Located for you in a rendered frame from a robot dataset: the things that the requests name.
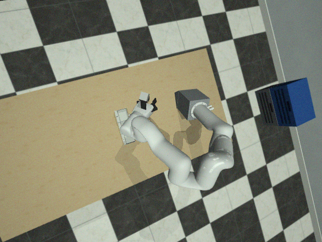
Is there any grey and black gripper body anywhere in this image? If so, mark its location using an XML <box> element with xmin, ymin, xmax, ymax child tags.
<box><xmin>132</xmin><ymin>101</ymin><xmax>154</xmax><ymax>119</ymax></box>

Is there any grey rack of three bins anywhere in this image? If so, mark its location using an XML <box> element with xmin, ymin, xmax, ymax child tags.
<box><xmin>114</xmin><ymin>108</ymin><xmax>135</xmax><ymax>145</ymax></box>

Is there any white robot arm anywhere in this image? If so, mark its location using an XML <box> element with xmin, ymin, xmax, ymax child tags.
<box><xmin>120</xmin><ymin>102</ymin><xmax>234</xmax><ymax>190</ymax></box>

